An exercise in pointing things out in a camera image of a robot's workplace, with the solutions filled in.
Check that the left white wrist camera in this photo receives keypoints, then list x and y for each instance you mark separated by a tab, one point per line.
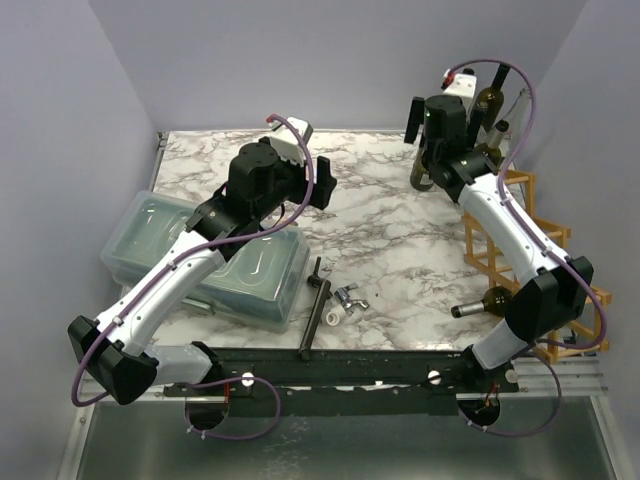
284	141

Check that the green bottle white label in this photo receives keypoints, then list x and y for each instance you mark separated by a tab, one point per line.
419	176

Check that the green bottle silver neck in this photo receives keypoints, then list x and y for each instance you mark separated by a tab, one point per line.
490	147

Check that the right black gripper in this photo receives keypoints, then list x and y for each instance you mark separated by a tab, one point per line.
413	120

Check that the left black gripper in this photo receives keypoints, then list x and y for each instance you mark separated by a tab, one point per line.
324	184

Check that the clear plastic storage box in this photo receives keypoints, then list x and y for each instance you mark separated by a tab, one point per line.
258	287

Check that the tall clear glass bottle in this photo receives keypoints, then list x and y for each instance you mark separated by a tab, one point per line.
515	116

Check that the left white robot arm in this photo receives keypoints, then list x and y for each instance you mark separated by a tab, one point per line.
114	347

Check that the black mounting base bar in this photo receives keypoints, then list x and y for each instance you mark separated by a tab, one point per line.
345	382

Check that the black metal rod tool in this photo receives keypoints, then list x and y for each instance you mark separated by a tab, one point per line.
323	287

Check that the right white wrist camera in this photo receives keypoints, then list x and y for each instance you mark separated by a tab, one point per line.
460	84

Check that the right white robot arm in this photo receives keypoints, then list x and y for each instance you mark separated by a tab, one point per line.
553	285

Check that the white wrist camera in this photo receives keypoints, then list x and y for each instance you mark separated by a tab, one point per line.
284	141
460	84

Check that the green bottle lowest rack slot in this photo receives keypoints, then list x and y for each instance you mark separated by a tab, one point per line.
494	301

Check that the chrome faucet tap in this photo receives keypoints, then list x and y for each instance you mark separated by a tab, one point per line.
345	305

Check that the green bottle back right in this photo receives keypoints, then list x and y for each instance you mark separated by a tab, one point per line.
493	97

